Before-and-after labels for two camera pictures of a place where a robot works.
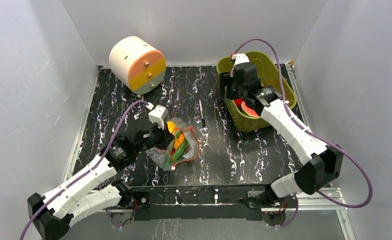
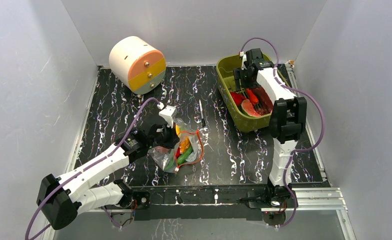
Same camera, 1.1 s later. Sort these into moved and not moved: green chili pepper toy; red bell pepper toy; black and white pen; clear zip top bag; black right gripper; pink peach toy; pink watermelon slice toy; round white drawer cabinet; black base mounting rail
Moved: green chili pepper toy; clear zip top bag; black right gripper
Not moved: black base mounting rail; red bell pepper toy; round white drawer cabinet; black and white pen; pink watermelon slice toy; pink peach toy
